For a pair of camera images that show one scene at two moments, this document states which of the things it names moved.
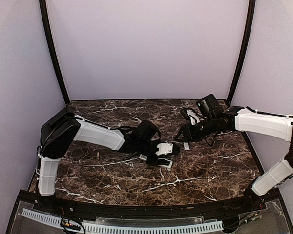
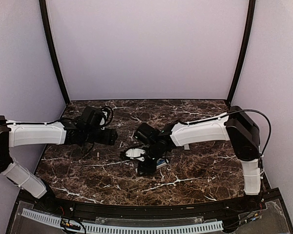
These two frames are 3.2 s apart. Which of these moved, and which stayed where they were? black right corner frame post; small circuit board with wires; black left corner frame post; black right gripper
Moved: black right gripper
Stayed: black left corner frame post; small circuit board with wires; black right corner frame post
